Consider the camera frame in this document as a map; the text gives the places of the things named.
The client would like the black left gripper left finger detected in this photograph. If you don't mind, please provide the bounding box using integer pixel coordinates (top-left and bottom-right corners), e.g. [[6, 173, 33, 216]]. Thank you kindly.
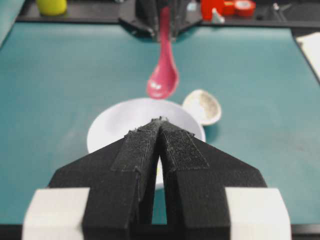
[[22, 119, 160, 240]]

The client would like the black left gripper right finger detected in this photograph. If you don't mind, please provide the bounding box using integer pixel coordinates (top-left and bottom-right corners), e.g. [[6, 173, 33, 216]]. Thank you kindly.
[[159, 119, 292, 240]]

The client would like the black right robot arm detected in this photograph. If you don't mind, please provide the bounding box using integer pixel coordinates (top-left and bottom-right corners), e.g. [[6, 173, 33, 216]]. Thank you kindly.
[[118, 0, 202, 42]]

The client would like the white bowl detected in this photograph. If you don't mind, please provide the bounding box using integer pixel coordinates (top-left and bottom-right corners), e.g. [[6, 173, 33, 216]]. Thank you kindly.
[[86, 97, 206, 191]]

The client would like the white speckled spoon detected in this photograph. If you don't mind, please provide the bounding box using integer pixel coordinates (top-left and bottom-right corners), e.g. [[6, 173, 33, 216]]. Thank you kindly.
[[182, 89, 222, 126]]

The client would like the red plastic cup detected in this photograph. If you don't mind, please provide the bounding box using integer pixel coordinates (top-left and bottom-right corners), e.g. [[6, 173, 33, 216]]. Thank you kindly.
[[200, 0, 225, 21]]

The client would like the red tape roll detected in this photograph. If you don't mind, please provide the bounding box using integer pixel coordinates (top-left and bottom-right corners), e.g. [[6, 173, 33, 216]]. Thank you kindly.
[[222, 0, 256, 17]]

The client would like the yellow plastic cup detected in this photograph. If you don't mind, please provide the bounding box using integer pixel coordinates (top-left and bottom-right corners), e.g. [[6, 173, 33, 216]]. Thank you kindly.
[[35, 0, 67, 16]]

